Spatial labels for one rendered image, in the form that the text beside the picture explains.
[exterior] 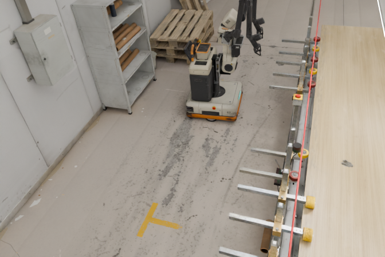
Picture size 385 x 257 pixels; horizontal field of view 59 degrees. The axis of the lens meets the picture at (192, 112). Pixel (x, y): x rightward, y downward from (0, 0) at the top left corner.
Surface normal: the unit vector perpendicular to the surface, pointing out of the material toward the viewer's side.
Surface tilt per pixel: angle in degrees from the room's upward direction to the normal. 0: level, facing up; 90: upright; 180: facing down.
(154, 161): 0
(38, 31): 90
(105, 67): 90
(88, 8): 90
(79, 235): 0
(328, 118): 0
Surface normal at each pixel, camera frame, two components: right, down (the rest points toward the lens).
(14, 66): 0.95, 0.14
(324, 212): -0.08, -0.78
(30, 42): -0.32, 0.61
